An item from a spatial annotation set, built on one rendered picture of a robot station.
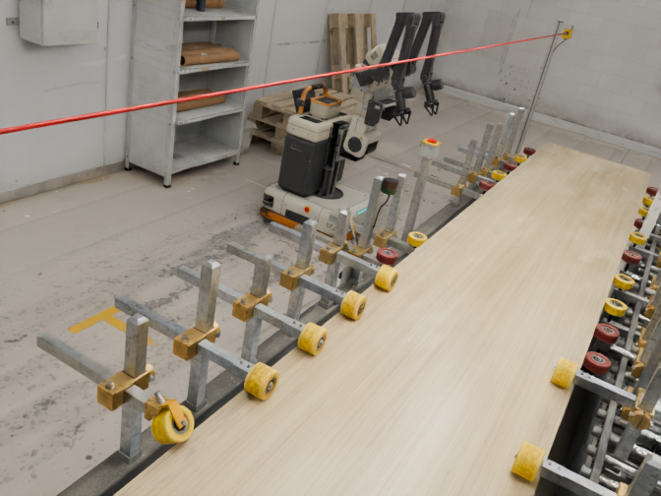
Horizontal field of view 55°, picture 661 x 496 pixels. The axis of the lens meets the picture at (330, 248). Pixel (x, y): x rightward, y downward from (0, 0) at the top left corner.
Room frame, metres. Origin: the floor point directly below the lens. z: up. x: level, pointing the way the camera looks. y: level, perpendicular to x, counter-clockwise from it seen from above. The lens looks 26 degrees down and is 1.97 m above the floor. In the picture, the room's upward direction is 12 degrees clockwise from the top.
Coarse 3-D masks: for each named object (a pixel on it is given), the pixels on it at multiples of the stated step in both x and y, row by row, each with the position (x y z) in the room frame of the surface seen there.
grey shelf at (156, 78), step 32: (160, 0) 4.49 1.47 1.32; (224, 0) 5.36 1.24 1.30; (256, 0) 5.24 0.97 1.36; (160, 32) 4.48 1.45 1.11; (192, 32) 5.19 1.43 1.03; (224, 32) 5.35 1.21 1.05; (160, 64) 4.48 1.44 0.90; (224, 64) 4.92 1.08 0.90; (128, 96) 4.60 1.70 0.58; (160, 96) 4.47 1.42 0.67; (128, 128) 4.59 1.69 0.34; (160, 128) 4.46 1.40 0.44; (192, 128) 5.29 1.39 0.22; (224, 128) 5.30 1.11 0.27; (128, 160) 4.59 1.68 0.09; (160, 160) 4.45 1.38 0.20; (192, 160) 4.74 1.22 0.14
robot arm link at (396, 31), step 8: (400, 16) 3.93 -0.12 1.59; (416, 16) 3.90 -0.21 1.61; (400, 24) 3.93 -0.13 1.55; (392, 32) 3.95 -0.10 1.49; (400, 32) 3.95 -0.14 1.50; (392, 40) 3.95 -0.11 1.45; (392, 48) 3.94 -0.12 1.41; (384, 56) 3.96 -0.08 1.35; (392, 56) 3.98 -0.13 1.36; (376, 72) 3.94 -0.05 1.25; (384, 72) 3.94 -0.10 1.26; (376, 80) 3.94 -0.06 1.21
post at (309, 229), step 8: (304, 224) 1.85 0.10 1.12; (312, 224) 1.84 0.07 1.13; (304, 232) 1.84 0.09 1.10; (312, 232) 1.84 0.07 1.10; (304, 240) 1.84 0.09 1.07; (312, 240) 1.85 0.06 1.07; (304, 248) 1.84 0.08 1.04; (312, 248) 1.86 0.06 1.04; (304, 256) 1.84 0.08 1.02; (296, 264) 1.85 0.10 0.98; (304, 264) 1.83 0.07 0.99; (296, 288) 1.84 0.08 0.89; (304, 288) 1.86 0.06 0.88; (296, 296) 1.84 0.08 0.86; (288, 304) 1.85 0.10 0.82; (296, 304) 1.83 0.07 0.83; (288, 312) 1.84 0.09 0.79; (296, 312) 1.84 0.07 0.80; (296, 320) 1.85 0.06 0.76
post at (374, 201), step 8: (376, 176) 2.31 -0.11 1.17; (376, 184) 2.30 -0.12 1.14; (376, 192) 2.29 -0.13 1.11; (376, 200) 2.29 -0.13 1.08; (368, 208) 2.30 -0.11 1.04; (376, 208) 2.29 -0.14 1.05; (368, 216) 2.30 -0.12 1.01; (376, 216) 2.31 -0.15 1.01; (368, 224) 2.29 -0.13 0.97; (368, 232) 2.29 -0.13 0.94; (360, 240) 2.30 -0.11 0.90; (368, 240) 2.29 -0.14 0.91; (352, 272) 2.30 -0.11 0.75; (360, 272) 2.29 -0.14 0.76
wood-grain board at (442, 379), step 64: (512, 192) 3.29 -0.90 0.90; (576, 192) 3.53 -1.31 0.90; (640, 192) 3.80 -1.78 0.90; (448, 256) 2.32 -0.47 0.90; (512, 256) 2.45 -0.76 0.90; (576, 256) 2.60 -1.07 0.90; (384, 320) 1.74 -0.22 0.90; (448, 320) 1.82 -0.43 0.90; (512, 320) 1.91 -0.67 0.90; (576, 320) 2.01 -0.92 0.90; (320, 384) 1.36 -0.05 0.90; (384, 384) 1.42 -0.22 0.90; (448, 384) 1.48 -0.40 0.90; (512, 384) 1.54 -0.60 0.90; (192, 448) 1.05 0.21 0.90; (256, 448) 1.09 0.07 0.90; (320, 448) 1.13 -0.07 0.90; (384, 448) 1.17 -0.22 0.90; (448, 448) 1.22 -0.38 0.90; (512, 448) 1.27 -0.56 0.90
